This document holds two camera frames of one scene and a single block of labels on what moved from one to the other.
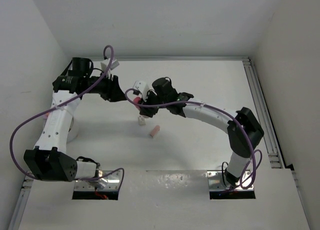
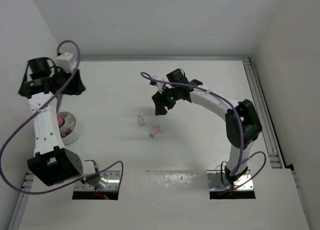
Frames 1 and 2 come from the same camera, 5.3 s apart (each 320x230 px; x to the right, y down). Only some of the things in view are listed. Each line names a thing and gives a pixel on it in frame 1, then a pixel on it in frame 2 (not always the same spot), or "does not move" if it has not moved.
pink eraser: [156, 129] does not move
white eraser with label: [141, 120] does not move
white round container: [73, 130] does not move
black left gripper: [112, 92] to [77, 87]
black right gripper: [149, 111] to [160, 101]
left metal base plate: [89, 189] does not move
